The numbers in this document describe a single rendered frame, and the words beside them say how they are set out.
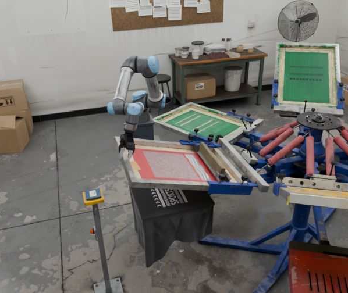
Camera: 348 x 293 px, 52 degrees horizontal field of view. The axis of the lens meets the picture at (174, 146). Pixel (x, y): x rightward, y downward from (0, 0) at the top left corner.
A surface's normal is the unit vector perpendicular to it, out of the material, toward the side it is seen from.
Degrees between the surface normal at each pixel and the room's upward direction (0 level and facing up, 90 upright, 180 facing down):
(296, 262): 0
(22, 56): 90
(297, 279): 0
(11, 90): 88
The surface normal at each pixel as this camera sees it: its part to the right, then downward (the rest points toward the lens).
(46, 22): 0.29, 0.45
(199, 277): -0.03, -0.88
